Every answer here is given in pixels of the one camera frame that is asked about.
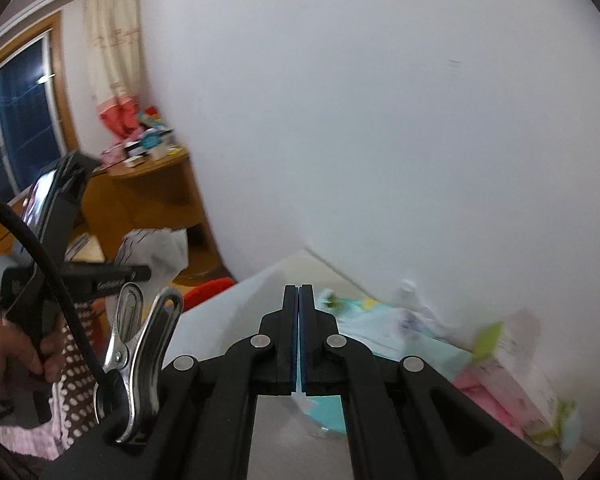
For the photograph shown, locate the wooden desk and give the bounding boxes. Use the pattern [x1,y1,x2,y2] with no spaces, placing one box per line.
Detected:
[0,152,217,283]

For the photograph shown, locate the long white green box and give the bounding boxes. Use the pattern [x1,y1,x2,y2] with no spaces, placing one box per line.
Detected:
[472,310,584,461]

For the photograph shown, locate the clutter of small boxes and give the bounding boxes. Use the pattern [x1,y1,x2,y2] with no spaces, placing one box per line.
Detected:
[100,107,182,169]

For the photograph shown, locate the person's left hand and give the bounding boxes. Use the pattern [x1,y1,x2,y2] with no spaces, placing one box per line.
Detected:
[0,309,66,408]

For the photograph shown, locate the white plastic bag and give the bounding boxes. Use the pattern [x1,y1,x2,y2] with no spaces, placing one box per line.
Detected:
[114,227,189,292]

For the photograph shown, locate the white plastic wrapper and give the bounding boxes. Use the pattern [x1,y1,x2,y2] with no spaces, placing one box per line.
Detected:
[394,280,462,347]

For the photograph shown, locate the black cable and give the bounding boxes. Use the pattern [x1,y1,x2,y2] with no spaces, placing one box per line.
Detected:
[0,192,112,392]

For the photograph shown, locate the metal spring clip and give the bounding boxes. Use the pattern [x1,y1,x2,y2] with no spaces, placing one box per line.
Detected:
[94,282,185,446]

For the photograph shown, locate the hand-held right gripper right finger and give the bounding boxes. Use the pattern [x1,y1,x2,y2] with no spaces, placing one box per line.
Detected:
[299,284,563,480]

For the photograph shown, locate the red plastic stool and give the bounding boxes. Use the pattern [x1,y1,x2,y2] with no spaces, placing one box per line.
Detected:
[182,277,234,311]

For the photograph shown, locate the cream patterned curtain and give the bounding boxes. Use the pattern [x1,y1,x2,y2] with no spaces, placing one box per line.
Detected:
[81,0,144,137]

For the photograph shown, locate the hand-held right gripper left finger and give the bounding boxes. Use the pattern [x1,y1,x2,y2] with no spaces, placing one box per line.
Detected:
[130,284,299,480]

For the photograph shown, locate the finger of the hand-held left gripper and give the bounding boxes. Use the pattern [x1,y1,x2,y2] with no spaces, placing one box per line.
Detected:
[60,264,152,302]

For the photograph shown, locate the pink paper sheet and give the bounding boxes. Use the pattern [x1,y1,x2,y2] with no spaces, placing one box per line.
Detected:
[452,365,527,442]

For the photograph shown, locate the brown polka dot cloth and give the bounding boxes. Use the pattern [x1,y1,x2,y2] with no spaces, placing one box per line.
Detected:
[52,300,126,448]

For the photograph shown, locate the wood framed window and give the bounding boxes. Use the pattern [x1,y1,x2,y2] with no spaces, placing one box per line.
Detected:
[0,12,77,207]

